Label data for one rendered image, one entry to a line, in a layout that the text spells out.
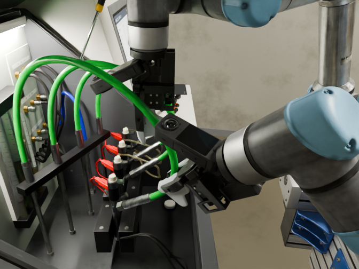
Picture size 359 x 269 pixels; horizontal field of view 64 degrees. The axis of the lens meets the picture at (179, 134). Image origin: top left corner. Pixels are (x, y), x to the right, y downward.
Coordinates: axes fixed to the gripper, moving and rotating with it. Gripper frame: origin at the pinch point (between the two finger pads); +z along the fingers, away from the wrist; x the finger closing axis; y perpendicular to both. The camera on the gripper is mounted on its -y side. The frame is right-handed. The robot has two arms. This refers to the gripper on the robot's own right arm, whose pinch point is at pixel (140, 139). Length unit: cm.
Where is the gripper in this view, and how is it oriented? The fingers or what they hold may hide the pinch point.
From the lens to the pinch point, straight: 65.3
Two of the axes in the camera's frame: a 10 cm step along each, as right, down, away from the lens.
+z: -0.4, 8.7, 4.9
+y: 10.0, 0.2, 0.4
